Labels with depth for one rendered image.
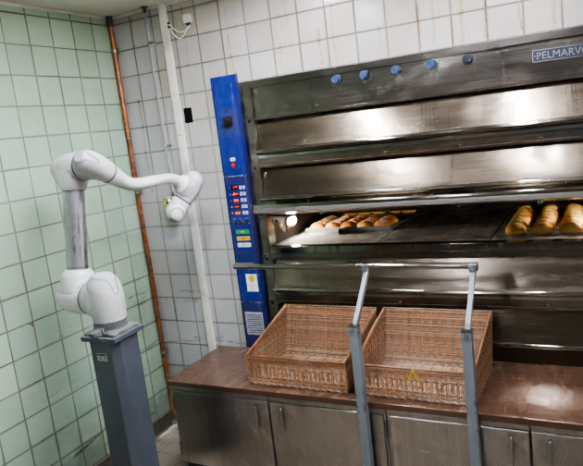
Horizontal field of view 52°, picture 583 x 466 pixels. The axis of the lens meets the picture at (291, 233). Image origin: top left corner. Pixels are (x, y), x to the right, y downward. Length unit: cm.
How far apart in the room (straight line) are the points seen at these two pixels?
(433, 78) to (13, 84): 205
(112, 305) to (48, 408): 84
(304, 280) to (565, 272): 132
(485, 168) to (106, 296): 183
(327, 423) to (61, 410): 143
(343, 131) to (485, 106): 70
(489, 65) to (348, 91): 69
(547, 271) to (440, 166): 69
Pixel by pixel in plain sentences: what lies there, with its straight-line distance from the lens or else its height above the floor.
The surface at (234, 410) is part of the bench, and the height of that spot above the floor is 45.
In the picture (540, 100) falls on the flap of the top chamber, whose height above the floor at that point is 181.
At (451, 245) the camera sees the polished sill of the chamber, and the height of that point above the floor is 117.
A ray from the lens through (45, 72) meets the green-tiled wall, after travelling 351.
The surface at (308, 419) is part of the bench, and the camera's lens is 301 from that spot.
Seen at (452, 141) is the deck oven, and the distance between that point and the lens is 298.
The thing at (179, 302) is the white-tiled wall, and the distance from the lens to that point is 388.
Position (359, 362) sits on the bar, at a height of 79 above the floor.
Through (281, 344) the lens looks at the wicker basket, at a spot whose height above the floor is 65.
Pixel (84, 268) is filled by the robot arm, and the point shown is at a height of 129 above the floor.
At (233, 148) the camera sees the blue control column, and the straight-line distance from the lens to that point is 339.
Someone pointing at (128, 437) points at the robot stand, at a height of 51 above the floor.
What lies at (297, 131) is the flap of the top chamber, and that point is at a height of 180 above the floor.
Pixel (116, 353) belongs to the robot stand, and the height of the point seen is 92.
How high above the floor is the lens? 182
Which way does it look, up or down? 10 degrees down
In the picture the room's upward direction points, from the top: 7 degrees counter-clockwise
